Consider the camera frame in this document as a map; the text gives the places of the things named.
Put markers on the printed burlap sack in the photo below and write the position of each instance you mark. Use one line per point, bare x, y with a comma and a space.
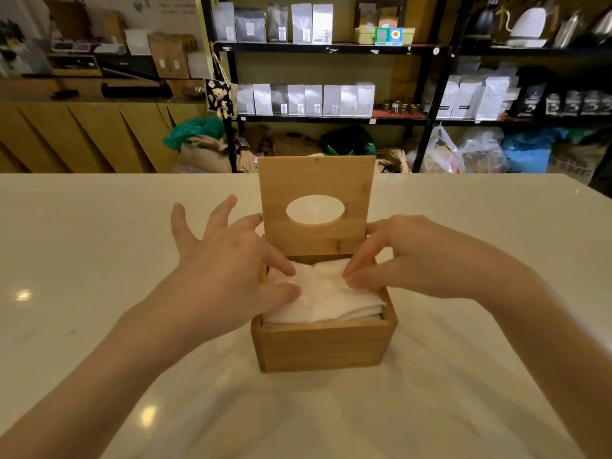
574, 164

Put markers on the flat white paper bag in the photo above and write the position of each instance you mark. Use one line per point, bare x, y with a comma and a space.
137, 42

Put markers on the black white teddy bear bag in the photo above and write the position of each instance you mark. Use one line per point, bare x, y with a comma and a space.
220, 100

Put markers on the black gooseneck kettle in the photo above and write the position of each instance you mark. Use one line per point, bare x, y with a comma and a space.
486, 21

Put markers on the wooden counter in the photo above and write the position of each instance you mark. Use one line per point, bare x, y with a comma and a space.
71, 138

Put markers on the small black device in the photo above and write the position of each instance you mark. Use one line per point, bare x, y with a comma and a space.
64, 94

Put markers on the green and blue card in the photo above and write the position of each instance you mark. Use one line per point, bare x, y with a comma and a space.
396, 35

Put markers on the dark green plastic bag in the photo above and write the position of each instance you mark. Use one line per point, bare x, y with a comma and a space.
346, 140

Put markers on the person's left hand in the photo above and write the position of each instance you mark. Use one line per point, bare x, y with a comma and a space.
215, 282

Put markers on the slim steel bottle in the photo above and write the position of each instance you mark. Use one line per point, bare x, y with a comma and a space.
566, 30

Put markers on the small metal bowl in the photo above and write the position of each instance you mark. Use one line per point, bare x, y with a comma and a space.
193, 93

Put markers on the dark grey foil pouch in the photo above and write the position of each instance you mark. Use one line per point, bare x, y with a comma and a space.
277, 21

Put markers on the silver foil pouch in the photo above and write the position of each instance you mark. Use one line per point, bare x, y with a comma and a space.
224, 21

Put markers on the wooden box with holed lid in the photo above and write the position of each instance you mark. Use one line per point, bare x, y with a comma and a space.
325, 348

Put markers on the wall poster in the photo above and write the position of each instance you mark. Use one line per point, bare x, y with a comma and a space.
167, 7

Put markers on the row of white pouches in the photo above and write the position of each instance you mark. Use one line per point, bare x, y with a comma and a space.
334, 100

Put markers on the row of small glass jars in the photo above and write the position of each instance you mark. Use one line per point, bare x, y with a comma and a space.
401, 108

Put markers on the white foil pouch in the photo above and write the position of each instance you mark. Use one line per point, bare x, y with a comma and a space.
302, 21
323, 21

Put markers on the wide dark grey pouch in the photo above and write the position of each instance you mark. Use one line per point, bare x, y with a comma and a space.
249, 24

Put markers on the blue plastic bag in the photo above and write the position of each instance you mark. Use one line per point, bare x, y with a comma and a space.
530, 155

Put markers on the black heat sealer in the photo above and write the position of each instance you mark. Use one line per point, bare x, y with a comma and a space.
136, 90

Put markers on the photo collage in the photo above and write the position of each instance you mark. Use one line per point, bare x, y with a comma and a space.
19, 47

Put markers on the teal plastic bag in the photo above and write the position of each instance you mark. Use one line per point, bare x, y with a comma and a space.
191, 131

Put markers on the row of black coffee bags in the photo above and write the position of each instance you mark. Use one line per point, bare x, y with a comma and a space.
530, 100

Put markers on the white gooseneck kettle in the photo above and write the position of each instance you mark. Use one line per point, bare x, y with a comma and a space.
528, 23

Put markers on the brown paper bag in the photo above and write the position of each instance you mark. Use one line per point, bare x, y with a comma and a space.
192, 42
165, 59

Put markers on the person's right forearm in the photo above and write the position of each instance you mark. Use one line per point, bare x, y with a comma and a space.
564, 348

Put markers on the small grey scale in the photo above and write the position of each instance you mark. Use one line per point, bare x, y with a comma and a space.
71, 46

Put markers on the steel kettle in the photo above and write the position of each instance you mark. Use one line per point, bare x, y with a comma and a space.
600, 26

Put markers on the small white paper bag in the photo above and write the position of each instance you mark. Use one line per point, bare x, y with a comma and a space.
198, 65

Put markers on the tall brown carton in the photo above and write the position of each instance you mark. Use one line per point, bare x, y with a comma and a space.
69, 19

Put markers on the group of white coffee bags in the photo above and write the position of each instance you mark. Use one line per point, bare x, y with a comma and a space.
466, 100

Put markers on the person's right hand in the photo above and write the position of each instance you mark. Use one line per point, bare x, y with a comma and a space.
440, 262

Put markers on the person's left forearm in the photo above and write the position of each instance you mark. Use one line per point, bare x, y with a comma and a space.
86, 391

